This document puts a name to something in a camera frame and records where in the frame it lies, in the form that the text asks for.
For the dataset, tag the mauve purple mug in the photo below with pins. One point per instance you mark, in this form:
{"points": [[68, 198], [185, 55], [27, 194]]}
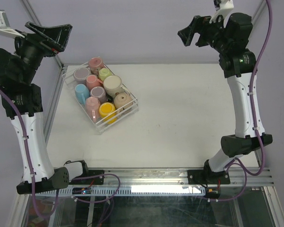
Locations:
{"points": [[99, 93]]}

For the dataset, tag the lavender mug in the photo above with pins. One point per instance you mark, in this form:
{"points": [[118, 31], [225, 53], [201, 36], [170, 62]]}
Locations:
{"points": [[80, 75]]}

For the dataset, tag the clear acrylic dish rack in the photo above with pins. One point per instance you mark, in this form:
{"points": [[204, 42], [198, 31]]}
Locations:
{"points": [[99, 125]]}

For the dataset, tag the pale yellow mug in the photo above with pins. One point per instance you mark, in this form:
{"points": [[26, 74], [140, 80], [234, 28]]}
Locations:
{"points": [[104, 73]]}

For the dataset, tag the yellow glass cup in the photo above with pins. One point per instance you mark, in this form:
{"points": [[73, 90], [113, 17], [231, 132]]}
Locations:
{"points": [[107, 113]]}

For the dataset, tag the pink patterned mug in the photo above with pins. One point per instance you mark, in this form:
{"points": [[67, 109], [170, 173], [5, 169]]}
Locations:
{"points": [[95, 65]]}

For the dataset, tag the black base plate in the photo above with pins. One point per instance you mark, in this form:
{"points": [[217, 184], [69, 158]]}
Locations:
{"points": [[85, 177], [200, 176]]}

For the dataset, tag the light pink mug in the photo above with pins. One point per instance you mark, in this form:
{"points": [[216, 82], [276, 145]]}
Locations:
{"points": [[92, 108]]}

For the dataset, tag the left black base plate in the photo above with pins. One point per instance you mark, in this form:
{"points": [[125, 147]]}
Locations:
{"points": [[85, 177]]}

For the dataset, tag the white slotted cable duct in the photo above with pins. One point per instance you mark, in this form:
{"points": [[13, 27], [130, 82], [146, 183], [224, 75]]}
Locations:
{"points": [[140, 190]]}

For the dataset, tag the pink mug white inside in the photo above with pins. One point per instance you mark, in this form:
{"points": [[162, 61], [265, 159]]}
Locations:
{"points": [[93, 81]]}

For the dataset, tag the light blue mug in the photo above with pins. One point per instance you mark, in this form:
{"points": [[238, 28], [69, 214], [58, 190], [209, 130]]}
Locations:
{"points": [[82, 93]]}

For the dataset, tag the aluminium mounting rail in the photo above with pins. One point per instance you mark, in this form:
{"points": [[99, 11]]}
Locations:
{"points": [[145, 176]]}

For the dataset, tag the beige stoneware mug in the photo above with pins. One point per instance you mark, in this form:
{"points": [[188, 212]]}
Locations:
{"points": [[123, 101]]}

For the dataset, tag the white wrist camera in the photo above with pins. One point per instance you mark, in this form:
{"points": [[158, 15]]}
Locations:
{"points": [[5, 29], [223, 9]]}

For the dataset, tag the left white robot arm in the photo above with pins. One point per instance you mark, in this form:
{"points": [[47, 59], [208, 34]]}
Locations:
{"points": [[22, 101]]}

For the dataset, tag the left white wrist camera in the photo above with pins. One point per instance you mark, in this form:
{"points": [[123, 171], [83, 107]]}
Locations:
{"points": [[5, 29]]}

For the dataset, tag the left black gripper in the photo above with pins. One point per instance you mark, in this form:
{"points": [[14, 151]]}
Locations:
{"points": [[50, 40]]}

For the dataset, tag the black connector box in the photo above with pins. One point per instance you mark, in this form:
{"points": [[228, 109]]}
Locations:
{"points": [[212, 193]]}

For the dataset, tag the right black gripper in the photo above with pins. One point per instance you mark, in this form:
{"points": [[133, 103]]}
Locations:
{"points": [[200, 24]]}

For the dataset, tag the green-inside patterned mug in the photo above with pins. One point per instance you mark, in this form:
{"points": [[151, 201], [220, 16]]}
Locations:
{"points": [[113, 86]]}

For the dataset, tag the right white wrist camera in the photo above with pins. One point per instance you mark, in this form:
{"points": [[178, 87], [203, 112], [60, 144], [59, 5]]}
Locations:
{"points": [[223, 9]]}

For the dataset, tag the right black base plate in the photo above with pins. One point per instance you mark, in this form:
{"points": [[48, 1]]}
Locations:
{"points": [[200, 176]]}

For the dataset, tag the small electronics board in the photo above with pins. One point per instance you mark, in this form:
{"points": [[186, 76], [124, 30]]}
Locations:
{"points": [[81, 190]]}

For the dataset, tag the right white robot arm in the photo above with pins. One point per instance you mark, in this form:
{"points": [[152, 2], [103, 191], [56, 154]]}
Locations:
{"points": [[237, 63]]}

